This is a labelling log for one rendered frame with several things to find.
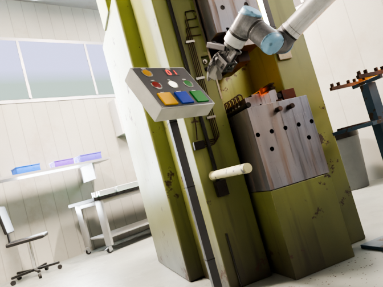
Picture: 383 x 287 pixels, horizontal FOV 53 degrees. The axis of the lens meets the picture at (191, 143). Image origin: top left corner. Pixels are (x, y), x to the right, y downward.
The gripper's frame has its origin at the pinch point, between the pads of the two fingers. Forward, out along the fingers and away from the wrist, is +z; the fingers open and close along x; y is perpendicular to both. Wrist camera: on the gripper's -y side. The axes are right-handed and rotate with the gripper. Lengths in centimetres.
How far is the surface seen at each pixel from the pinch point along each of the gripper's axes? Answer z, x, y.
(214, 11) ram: -11, 32, -42
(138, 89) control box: 15.2, -26.9, -11.0
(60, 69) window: 266, 141, -339
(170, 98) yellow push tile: 10.3, -18.9, 1.4
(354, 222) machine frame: 47, 92, 83
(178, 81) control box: 11.0, -4.5, -11.0
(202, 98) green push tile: 10.2, 0.2, 3.2
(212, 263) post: 59, -10, 62
